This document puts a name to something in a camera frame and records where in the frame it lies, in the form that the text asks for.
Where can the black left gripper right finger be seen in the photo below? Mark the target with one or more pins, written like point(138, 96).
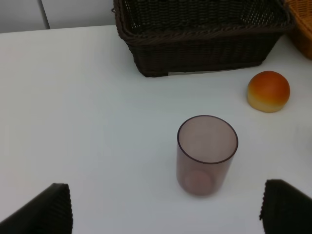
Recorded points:
point(285, 209)

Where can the translucent purple plastic cup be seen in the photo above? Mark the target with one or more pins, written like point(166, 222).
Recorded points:
point(206, 146)

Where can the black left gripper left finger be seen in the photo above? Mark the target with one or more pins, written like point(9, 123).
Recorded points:
point(50, 212)

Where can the orange wicker basket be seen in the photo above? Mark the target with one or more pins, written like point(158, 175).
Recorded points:
point(301, 35)

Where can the dark brown wicker basket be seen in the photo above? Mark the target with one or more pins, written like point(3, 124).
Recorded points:
point(183, 36)

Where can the red yellow peach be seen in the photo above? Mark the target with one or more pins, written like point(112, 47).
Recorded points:
point(268, 92)

